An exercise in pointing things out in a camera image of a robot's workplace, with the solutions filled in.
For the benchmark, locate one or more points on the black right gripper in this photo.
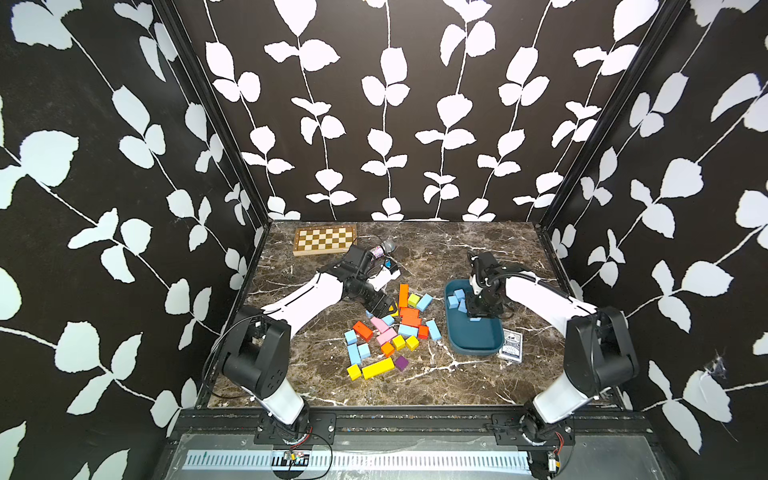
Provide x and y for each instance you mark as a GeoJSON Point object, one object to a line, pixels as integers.
{"type": "Point", "coordinates": [472, 310]}

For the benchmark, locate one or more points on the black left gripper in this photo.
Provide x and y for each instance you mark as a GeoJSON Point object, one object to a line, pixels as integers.
{"type": "Point", "coordinates": [381, 310]}

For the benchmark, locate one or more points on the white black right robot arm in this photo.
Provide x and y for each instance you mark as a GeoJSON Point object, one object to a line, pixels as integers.
{"type": "Point", "coordinates": [599, 353]}

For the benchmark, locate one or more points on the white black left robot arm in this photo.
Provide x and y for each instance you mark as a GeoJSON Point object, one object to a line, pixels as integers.
{"type": "Point", "coordinates": [254, 352]}

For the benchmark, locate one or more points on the pink block upper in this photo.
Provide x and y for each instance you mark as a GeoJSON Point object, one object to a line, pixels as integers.
{"type": "Point", "coordinates": [379, 324]}

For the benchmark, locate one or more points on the pink block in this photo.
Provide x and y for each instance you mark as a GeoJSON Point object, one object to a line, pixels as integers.
{"type": "Point", "coordinates": [387, 336]}
{"type": "Point", "coordinates": [379, 324]}

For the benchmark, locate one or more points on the tall orange block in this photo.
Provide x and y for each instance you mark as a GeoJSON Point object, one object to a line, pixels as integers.
{"type": "Point", "coordinates": [403, 295]}

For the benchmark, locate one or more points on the red block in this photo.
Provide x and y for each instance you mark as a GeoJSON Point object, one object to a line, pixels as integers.
{"type": "Point", "coordinates": [415, 322]}
{"type": "Point", "coordinates": [409, 312]}
{"type": "Point", "coordinates": [363, 331]}

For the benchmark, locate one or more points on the red block left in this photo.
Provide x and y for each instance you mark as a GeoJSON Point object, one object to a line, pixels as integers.
{"type": "Point", "coordinates": [363, 331]}

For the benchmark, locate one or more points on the pink block lower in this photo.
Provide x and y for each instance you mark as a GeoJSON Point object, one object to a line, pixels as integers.
{"type": "Point", "coordinates": [387, 336]}

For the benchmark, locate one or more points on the lime green cube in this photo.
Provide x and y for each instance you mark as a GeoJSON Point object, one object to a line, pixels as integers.
{"type": "Point", "coordinates": [413, 300]}

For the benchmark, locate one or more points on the dark teal plastic tray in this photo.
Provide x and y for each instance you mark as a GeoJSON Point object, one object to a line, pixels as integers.
{"type": "Point", "coordinates": [467, 336]}

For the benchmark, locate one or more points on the light blue cube beside long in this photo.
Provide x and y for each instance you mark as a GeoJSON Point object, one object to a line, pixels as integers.
{"type": "Point", "coordinates": [364, 351]}

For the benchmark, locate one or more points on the orange cube lower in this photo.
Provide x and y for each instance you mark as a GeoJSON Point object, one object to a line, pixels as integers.
{"type": "Point", "coordinates": [388, 349]}

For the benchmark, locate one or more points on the playing card box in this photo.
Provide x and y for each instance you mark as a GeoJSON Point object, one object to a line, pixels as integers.
{"type": "Point", "coordinates": [512, 347]}

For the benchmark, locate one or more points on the yellow cube lower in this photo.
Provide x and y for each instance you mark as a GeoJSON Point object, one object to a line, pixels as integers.
{"type": "Point", "coordinates": [412, 342]}

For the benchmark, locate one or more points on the purple glitter microphone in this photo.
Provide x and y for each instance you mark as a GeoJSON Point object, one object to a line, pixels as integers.
{"type": "Point", "coordinates": [384, 248]}

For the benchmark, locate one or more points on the long yellow block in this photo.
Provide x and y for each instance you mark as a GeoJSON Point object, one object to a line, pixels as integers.
{"type": "Point", "coordinates": [378, 368]}

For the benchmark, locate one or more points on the purple cube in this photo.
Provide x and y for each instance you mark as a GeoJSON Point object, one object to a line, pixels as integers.
{"type": "Point", "coordinates": [401, 363]}

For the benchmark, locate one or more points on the wooden chessboard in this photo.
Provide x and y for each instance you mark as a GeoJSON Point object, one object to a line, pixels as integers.
{"type": "Point", "coordinates": [324, 239]}

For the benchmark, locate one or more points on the small yellow cube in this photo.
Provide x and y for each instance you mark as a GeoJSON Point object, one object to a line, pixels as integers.
{"type": "Point", "coordinates": [354, 372]}

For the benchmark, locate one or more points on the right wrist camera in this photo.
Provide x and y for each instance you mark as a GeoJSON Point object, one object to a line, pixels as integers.
{"type": "Point", "coordinates": [484, 266]}

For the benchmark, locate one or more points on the white slotted cable duct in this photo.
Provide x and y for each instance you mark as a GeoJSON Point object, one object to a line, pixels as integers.
{"type": "Point", "coordinates": [278, 461]}

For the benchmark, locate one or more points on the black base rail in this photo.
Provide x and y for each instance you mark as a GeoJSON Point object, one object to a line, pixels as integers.
{"type": "Point", "coordinates": [502, 423]}

